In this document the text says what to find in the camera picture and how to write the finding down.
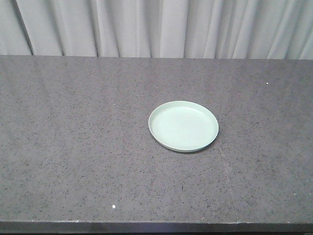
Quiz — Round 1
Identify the light green round plate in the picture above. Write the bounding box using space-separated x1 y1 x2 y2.
148 101 219 153

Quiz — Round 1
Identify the white pleated curtain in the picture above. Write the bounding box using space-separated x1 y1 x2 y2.
0 0 313 60

